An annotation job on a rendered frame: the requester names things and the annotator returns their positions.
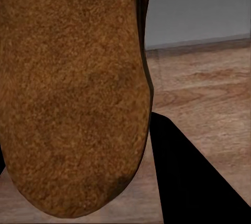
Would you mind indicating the sandal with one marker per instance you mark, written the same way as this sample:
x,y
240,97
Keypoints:
x,y
76,100

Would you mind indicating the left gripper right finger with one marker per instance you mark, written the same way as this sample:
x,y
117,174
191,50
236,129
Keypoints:
x,y
191,190

